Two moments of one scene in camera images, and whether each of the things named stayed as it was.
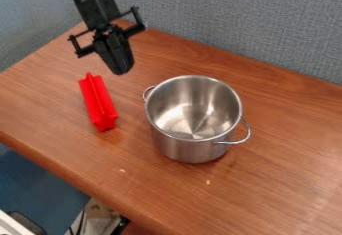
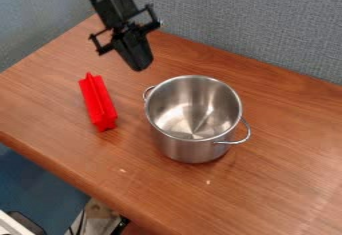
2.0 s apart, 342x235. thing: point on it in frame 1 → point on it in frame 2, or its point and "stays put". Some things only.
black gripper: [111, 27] → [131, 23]
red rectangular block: [100, 107] stays put
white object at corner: [11, 226] stays put
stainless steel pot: [194, 113] stays put
